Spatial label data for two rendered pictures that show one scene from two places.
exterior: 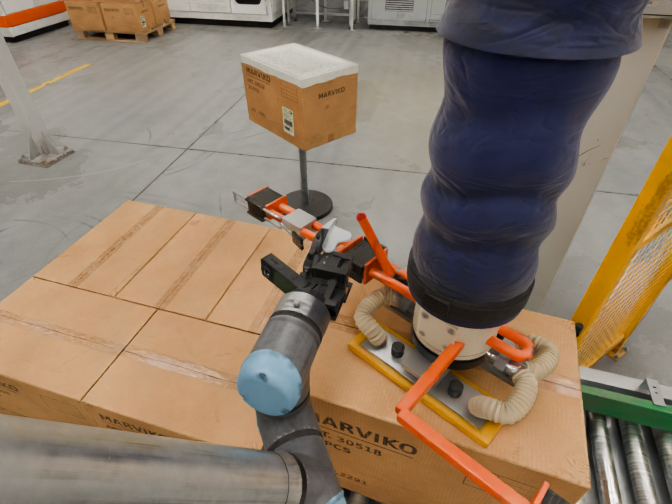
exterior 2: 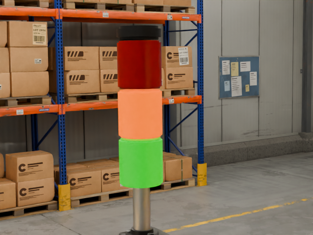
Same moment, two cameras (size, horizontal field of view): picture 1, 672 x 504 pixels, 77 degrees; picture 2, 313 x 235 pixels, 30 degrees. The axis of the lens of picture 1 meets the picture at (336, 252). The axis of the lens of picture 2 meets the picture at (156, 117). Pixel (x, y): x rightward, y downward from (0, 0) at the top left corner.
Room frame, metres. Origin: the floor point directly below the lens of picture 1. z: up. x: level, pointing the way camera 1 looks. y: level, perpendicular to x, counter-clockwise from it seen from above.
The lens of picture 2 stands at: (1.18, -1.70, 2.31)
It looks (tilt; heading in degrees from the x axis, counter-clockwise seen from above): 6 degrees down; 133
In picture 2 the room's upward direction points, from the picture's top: 1 degrees counter-clockwise
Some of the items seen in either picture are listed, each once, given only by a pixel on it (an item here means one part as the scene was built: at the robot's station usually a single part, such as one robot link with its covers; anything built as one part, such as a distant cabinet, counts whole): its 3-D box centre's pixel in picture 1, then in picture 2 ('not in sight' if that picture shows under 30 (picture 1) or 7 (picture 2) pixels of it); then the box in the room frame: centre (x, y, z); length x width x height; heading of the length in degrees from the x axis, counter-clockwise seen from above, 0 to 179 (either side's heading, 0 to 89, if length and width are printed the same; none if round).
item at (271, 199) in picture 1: (267, 202); not in sight; (0.99, 0.19, 1.08); 0.08 x 0.07 x 0.05; 48
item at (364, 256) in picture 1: (362, 258); not in sight; (0.75, -0.06, 1.08); 0.10 x 0.08 x 0.06; 138
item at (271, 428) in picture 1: (284, 411); not in sight; (0.35, 0.08, 1.09); 0.12 x 0.09 x 0.12; 21
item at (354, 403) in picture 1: (424, 398); not in sight; (0.58, -0.23, 0.75); 0.60 x 0.40 x 0.40; 70
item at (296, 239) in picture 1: (265, 218); not in sight; (0.91, 0.19, 1.08); 0.31 x 0.03 x 0.05; 48
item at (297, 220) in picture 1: (299, 224); not in sight; (0.89, 0.10, 1.07); 0.07 x 0.07 x 0.04; 48
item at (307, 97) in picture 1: (299, 94); not in sight; (2.56, 0.22, 0.82); 0.60 x 0.40 x 0.40; 41
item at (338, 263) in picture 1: (321, 284); not in sight; (0.53, 0.02, 1.21); 0.12 x 0.09 x 0.08; 163
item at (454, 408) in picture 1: (424, 372); not in sight; (0.51, -0.18, 0.97); 0.34 x 0.10 x 0.05; 48
